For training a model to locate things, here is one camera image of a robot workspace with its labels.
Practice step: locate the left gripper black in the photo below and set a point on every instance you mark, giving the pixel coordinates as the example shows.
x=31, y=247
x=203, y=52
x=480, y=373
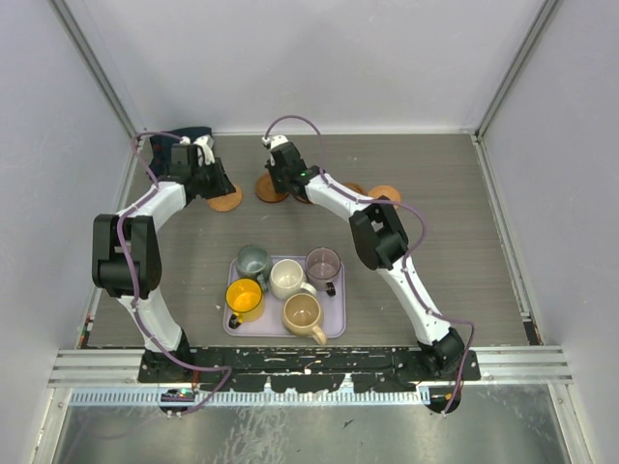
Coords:
x=221, y=185

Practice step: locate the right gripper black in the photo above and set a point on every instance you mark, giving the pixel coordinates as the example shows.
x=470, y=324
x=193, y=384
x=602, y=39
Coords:
x=270, y=165

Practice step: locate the brown wooden coaster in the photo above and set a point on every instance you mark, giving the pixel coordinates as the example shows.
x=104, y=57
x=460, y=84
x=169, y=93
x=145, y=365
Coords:
x=301, y=199
x=355, y=187
x=265, y=190

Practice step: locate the woven rattan coaster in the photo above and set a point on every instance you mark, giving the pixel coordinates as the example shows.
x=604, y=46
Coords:
x=226, y=203
x=385, y=195

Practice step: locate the purple transparent mug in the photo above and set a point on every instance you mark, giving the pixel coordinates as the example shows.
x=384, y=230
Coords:
x=322, y=266

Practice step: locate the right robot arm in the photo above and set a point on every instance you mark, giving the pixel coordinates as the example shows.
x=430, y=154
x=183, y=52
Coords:
x=381, y=245

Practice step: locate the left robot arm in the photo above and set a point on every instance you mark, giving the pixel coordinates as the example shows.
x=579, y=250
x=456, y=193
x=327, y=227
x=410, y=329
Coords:
x=126, y=259

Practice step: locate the dark blue folded cloth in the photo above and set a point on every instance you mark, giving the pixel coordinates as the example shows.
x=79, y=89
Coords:
x=161, y=146

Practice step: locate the grey-green ceramic mug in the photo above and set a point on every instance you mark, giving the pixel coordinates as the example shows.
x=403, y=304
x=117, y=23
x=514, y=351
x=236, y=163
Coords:
x=254, y=262

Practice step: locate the white ceramic mug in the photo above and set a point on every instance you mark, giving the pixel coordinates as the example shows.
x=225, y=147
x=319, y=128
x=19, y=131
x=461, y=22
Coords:
x=288, y=278

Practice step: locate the yellow transparent mug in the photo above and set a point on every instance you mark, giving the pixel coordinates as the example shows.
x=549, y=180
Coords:
x=245, y=299

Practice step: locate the beige ceramic mug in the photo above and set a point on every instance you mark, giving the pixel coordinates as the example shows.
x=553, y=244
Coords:
x=303, y=316

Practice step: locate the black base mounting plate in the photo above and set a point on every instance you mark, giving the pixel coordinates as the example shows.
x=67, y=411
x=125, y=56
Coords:
x=316, y=369

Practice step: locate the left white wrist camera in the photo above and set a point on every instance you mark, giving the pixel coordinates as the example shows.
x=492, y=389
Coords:
x=204, y=144

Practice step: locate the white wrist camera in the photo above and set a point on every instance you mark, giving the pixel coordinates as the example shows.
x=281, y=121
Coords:
x=272, y=142
x=204, y=144

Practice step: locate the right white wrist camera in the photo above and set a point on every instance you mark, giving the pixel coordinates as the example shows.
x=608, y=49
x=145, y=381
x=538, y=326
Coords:
x=272, y=142

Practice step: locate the slotted cable duct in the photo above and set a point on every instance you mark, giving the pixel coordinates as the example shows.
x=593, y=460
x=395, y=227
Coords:
x=116, y=397

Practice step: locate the aluminium front rail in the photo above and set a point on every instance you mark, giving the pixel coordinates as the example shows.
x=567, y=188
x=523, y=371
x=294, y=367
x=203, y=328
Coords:
x=508, y=365

